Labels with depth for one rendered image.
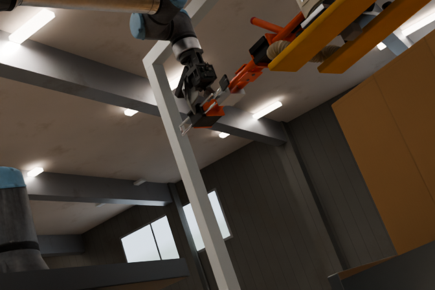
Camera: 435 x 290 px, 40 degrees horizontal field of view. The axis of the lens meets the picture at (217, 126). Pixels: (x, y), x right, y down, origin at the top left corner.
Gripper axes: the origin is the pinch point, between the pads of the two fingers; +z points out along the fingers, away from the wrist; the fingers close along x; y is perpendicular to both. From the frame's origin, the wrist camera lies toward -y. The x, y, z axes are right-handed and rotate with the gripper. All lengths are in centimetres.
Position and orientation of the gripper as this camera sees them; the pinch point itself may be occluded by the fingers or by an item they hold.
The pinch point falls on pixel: (205, 112)
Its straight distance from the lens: 192.9
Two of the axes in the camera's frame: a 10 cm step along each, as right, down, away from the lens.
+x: 7.8, -0.4, 6.3
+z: 3.2, 8.8, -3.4
